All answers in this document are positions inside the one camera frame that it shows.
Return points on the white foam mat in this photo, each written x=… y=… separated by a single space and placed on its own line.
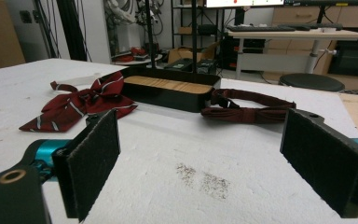
x=167 y=149

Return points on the black keyboard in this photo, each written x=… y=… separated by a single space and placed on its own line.
x=261 y=28
x=320 y=26

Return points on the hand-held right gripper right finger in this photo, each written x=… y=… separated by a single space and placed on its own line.
x=326 y=165

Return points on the black round stool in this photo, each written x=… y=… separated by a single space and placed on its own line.
x=310 y=81

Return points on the striped red bow tie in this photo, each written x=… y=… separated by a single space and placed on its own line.
x=74 y=109

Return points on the light wooden desk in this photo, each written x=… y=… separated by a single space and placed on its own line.
x=295 y=34

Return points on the black metal shelf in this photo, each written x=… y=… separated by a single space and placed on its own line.
x=183 y=18

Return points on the computer monitor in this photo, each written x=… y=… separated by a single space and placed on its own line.
x=245 y=3

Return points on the black computer tower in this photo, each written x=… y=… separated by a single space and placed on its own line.
x=178 y=64
x=205 y=66

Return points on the round white table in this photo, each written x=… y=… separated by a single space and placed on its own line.
x=136 y=61

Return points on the cardboard box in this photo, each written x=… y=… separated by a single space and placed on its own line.
x=183 y=54

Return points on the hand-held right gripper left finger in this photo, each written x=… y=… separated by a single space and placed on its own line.
x=90 y=168

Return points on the dark red bow tie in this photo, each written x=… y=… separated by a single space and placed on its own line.
x=248 y=114

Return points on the black rack with wooden tray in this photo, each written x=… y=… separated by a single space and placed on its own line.
x=167 y=95

